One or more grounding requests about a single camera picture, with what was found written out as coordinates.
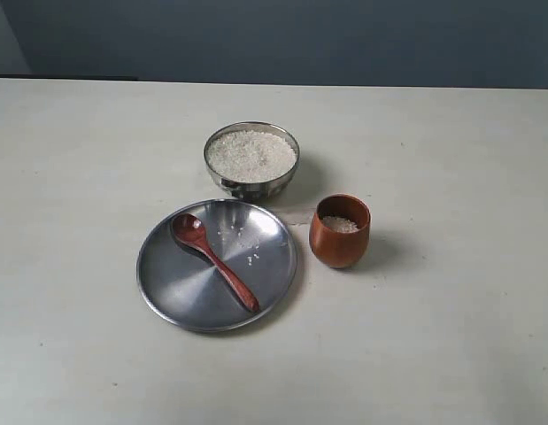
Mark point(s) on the round steel plate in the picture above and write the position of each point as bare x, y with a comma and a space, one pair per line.
184, 287

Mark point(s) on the brown wooden cup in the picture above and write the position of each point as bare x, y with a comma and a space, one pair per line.
334, 248

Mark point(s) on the dark red wooden spoon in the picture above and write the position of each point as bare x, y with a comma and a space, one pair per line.
190, 231

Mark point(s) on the steel bowl of rice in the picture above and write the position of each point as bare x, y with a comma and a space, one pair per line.
252, 160

